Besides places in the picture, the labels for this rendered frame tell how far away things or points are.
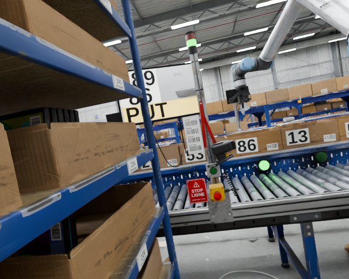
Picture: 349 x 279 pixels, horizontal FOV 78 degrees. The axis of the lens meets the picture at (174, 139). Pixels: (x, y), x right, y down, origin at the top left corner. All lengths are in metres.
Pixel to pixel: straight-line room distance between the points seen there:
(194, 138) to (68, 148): 0.81
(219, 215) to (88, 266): 0.88
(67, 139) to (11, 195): 0.13
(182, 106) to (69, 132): 0.89
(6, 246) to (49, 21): 0.34
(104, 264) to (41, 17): 0.44
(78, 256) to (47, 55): 0.30
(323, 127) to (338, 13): 1.04
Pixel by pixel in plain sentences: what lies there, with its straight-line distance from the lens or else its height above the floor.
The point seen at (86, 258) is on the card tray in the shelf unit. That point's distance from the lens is 0.44.
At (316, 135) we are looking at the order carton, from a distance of 1.90.
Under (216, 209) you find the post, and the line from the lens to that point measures 1.21.
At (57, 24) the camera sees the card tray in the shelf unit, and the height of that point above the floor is 1.41.
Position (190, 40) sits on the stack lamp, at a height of 1.62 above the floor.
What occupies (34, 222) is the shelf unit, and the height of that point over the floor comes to 1.13.
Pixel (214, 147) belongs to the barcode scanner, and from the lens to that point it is 1.07.
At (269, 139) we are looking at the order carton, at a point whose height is 0.98.
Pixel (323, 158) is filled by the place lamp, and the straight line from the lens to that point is 1.85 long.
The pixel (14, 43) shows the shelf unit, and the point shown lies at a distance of 0.31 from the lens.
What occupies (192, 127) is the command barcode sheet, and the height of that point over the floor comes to 1.19.
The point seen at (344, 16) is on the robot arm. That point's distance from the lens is 1.02.
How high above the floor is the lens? 1.20
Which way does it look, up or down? 3 degrees down
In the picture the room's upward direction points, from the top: 10 degrees counter-clockwise
